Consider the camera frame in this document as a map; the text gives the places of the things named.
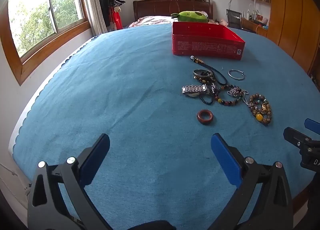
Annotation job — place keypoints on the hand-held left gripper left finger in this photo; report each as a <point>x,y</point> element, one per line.
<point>96,159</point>

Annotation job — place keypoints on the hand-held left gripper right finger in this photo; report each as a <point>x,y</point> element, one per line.
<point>226,159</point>

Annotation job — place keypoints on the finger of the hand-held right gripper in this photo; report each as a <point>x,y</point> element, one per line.
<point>295,137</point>
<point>313,125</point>

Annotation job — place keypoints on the silver bangle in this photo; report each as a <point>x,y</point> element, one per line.
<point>242,74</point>

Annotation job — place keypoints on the red tin box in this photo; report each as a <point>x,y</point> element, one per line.
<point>207,44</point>

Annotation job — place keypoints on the silver metal watch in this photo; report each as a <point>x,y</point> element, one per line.
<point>192,89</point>

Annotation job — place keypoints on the blue blanket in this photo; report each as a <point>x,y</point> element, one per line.
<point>112,82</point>

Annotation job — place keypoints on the wooden desk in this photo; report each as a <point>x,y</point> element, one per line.
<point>255,27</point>

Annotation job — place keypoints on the wooden wardrobe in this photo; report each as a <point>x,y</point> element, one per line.
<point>292,7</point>

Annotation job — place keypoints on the black office chair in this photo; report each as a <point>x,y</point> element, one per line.
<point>234,18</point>

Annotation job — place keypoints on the red bag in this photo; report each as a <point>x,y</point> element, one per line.
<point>117,21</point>

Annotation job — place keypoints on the green avocado plush toy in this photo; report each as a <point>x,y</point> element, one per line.
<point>190,16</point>

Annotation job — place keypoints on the bed quilt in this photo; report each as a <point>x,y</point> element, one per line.
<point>152,21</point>

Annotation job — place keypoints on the black hanging garment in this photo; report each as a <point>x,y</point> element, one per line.
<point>103,7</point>

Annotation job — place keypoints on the dark wooden headboard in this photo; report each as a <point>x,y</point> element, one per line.
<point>155,7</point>

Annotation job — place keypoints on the large wooden frame window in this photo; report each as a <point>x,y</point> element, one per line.
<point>37,12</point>

